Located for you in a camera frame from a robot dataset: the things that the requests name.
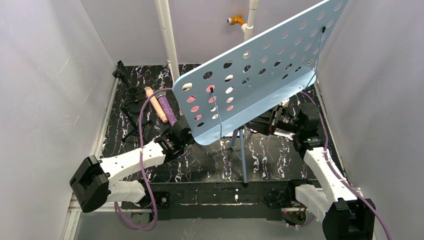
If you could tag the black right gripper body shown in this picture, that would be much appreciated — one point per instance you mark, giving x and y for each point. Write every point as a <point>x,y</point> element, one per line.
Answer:
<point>269,119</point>

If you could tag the blue tripod music stand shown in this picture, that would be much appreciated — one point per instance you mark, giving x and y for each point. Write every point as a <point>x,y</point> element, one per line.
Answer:
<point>273,66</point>

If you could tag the pink paper sheet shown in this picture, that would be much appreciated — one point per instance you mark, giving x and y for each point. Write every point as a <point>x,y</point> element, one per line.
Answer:
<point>211,103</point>

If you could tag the pink toy microphone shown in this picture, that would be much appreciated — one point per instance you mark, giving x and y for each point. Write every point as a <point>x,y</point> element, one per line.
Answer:
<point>155,104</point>

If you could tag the black round-base microphone stand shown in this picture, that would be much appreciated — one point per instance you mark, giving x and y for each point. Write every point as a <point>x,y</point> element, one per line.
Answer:
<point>133,97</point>

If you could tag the black tripod shock-mount stand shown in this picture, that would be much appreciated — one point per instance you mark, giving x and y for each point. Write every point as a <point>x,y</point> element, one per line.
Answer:
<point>134,122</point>

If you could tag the purple glitter microphone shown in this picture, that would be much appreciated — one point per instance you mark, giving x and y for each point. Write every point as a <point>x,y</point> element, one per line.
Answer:
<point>166,107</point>

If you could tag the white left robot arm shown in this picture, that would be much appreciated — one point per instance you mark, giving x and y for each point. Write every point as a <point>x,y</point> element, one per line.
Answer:
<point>100,181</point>

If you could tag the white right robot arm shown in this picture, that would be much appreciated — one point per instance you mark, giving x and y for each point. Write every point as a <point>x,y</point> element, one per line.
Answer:
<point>343,215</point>

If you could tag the silver open-end wrench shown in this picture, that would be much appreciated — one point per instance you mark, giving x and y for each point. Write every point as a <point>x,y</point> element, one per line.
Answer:
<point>285,134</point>

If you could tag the orange pipe valve fitting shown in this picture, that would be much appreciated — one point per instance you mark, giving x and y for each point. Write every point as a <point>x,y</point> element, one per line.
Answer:
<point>233,20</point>

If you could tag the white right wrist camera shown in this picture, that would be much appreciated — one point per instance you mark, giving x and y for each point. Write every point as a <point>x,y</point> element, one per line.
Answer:
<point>284,103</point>

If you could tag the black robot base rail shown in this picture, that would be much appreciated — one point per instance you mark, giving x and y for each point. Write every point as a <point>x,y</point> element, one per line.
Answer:
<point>226,200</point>

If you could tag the white PVC pipe frame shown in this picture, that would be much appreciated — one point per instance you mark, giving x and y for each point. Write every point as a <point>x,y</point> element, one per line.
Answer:
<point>166,27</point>

